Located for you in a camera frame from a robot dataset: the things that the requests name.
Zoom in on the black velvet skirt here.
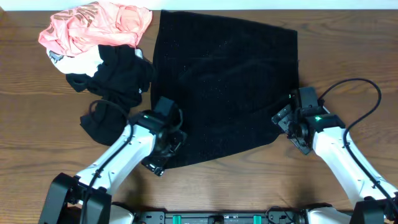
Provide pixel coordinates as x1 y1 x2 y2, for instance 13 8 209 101
150 11 299 169

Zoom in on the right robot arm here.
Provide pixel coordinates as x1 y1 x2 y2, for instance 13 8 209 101
272 87 397 223

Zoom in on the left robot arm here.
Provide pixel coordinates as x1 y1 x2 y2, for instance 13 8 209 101
39 97 187 223

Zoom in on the black crumpled garment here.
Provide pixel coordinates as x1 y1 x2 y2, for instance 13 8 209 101
66 45 156 146

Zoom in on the white printed shirt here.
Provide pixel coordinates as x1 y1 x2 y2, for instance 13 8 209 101
46 45 152 78

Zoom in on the pink printed shirt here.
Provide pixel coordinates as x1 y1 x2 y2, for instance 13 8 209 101
38 1 153 57

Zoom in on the left black cable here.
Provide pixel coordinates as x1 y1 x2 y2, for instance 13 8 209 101
80 99 135 224

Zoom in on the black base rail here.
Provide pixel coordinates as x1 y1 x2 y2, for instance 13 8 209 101
133 210 308 224

